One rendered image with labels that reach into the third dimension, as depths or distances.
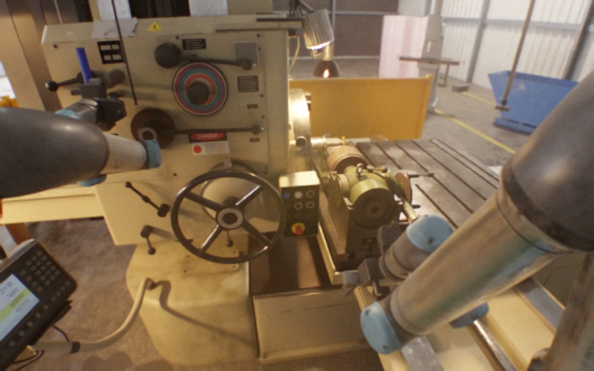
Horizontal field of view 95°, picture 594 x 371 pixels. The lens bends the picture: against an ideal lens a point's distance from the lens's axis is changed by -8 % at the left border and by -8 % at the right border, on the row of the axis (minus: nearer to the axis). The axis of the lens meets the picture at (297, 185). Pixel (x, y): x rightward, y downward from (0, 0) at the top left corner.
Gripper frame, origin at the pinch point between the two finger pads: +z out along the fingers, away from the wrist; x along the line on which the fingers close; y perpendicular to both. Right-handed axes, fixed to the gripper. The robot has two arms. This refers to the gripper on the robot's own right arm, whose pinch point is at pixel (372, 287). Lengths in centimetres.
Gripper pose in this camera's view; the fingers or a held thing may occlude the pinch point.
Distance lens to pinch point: 83.3
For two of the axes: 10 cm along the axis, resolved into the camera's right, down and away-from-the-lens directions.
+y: 0.9, 8.0, -5.9
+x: 9.8, 0.3, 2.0
